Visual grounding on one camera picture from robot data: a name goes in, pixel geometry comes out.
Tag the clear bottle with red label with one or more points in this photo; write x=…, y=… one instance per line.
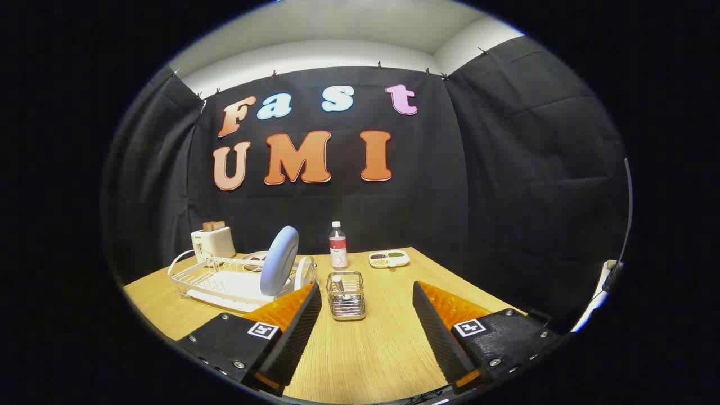
x=338, y=250

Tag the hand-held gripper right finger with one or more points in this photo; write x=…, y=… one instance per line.
x=436, y=332

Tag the white drip tray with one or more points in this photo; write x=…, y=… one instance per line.
x=236, y=287

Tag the white curved object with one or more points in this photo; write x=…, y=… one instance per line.
x=596, y=304

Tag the blue plate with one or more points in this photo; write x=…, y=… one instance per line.
x=279, y=259

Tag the white divided snack tray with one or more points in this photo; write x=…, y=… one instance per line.
x=389, y=260

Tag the small plate with brown food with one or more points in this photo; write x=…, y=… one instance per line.
x=256, y=257

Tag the white toaster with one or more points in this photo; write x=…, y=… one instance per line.
x=216, y=243

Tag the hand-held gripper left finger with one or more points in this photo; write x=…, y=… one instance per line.
x=298, y=332

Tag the toast slice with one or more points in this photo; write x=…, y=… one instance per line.
x=214, y=225

